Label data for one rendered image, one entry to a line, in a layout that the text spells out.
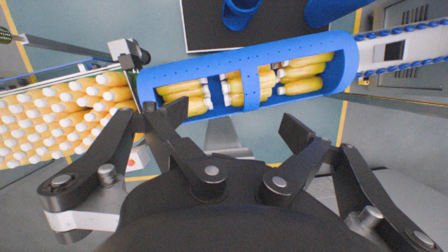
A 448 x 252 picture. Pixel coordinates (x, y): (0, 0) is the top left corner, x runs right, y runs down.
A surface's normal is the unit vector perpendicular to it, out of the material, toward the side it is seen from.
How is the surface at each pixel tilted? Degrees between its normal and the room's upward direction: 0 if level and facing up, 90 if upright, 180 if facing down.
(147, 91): 18
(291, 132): 96
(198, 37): 0
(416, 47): 0
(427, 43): 0
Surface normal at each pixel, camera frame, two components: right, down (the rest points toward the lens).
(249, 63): -0.04, -0.19
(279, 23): 0.06, 0.30
